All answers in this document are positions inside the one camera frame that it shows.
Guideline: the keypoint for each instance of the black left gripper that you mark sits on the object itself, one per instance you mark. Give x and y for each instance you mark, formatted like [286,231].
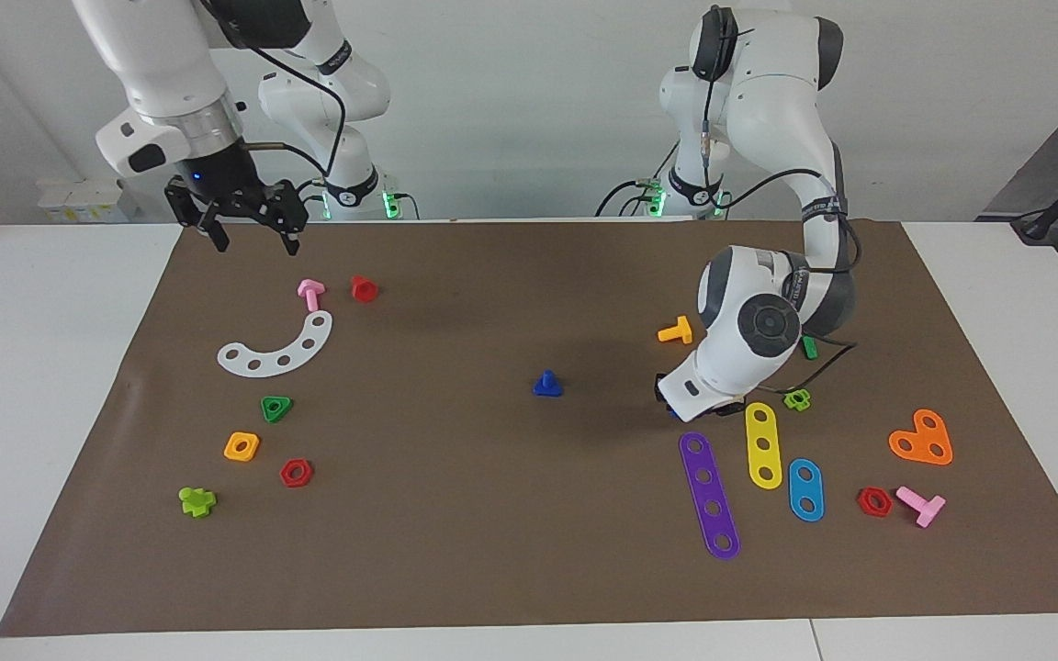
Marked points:
[729,409]

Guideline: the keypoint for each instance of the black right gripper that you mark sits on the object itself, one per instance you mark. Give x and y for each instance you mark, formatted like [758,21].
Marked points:
[221,174]

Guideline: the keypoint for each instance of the blue plastic bolt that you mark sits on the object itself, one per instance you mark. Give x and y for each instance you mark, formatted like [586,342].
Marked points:
[547,386]

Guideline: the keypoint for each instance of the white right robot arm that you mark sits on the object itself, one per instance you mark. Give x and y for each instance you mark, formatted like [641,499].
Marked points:
[171,55]

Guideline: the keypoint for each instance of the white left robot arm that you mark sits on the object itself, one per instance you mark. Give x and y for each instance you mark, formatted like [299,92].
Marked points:
[749,349]

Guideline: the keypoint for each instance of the yellow three-hole strip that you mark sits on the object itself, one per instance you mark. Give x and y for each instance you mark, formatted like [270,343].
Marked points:
[762,431]

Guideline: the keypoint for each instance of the green cross-shaped nut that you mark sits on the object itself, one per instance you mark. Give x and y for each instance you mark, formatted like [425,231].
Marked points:
[790,401]

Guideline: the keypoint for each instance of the purple four-hole strip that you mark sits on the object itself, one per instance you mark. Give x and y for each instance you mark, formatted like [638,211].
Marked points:
[708,493]

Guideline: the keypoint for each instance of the orange plastic bolt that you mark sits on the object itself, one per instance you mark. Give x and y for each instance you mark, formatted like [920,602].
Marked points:
[680,332]

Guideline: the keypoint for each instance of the green plastic bolt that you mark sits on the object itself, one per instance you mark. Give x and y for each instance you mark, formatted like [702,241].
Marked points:
[810,349]

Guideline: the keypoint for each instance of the blue two-hole strip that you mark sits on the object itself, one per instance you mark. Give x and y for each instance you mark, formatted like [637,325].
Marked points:
[805,490]

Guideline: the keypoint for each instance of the pink plastic bolt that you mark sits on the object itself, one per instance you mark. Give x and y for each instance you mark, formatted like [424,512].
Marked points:
[928,507]
[311,296]

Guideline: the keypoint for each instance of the red plastic bolt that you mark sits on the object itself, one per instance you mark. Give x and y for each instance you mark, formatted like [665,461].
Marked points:
[364,290]

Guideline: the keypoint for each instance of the white labelled box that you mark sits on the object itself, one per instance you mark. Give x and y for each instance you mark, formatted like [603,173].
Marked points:
[79,202]

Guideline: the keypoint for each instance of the white curved five-hole strip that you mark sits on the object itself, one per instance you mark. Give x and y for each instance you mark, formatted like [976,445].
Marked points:
[269,364]

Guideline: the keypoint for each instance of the red hexagonal nut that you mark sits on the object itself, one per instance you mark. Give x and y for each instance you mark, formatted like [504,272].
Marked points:
[863,503]
[285,474]

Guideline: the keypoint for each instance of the orange heart-shaped plate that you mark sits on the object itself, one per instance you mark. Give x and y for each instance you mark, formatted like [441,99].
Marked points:
[922,439]

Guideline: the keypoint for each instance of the green triangular nut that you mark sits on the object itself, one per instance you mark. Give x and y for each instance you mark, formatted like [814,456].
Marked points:
[287,402]

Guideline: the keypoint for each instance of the orange square nut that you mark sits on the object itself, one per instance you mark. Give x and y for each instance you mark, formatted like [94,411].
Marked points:
[230,452]

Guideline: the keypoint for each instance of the brown table mat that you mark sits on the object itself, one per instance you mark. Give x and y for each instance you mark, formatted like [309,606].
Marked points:
[492,551]

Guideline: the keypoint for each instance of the lime green cross nut left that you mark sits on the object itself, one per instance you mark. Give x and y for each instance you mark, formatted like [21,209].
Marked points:
[196,503]

